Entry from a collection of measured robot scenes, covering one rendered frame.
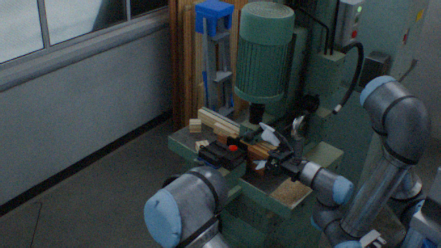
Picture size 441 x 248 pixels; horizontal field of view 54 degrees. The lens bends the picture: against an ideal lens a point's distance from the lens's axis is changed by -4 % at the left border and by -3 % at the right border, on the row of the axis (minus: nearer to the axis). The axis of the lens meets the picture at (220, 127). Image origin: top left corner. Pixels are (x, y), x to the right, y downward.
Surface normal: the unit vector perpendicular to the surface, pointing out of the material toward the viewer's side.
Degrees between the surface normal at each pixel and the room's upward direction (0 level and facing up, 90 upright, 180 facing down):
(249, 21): 90
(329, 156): 0
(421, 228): 90
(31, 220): 0
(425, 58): 90
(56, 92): 90
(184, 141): 0
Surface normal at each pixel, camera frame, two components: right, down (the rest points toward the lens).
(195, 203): 0.54, -0.47
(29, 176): 0.80, 0.37
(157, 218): -0.69, 0.29
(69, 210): 0.07, -0.84
